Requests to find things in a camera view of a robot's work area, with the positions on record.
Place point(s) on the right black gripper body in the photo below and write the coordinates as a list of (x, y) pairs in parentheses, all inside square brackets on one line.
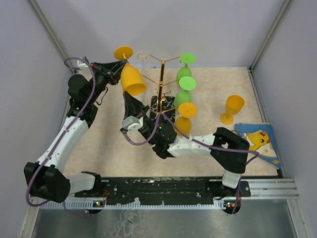
[(148, 124)]

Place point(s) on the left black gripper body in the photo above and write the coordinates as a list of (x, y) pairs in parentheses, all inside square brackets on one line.
[(101, 79)]

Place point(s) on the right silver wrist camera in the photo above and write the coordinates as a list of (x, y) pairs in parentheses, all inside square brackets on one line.
[(131, 124)]

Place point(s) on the black mounting rail base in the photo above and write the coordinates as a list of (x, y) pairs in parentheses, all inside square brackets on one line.
[(166, 191)]

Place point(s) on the green plastic wine glass back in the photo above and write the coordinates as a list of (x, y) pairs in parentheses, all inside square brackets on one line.
[(187, 84)]

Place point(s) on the gold wine glass rack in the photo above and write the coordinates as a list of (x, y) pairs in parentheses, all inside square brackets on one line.
[(161, 98)]

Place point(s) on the orange plastic wine glass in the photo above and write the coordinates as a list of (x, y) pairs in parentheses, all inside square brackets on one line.
[(131, 78), (233, 106), (186, 112)]

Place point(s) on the green plastic wine glass front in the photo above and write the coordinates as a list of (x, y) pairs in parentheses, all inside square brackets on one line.
[(186, 58)]

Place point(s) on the orange plastic wine glass back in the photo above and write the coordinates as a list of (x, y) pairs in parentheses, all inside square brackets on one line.
[(131, 78)]

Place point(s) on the blue yellow picture board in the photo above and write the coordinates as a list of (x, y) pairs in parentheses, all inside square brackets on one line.
[(261, 139)]

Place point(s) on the green plastic wine glass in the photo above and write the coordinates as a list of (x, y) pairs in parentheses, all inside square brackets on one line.
[(186, 58), (187, 84)]

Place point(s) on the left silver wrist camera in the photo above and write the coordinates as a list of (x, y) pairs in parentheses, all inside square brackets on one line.
[(82, 65)]

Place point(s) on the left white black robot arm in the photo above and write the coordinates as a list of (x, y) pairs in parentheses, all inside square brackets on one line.
[(45, 178)]

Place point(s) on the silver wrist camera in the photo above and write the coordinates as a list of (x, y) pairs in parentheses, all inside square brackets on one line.
[(131, 124), (82, 65)]

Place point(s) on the clear wine glass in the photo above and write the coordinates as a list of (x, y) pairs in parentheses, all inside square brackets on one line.
[(143, 57)]

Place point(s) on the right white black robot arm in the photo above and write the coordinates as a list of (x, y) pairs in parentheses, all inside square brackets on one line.
[(227, 148)]

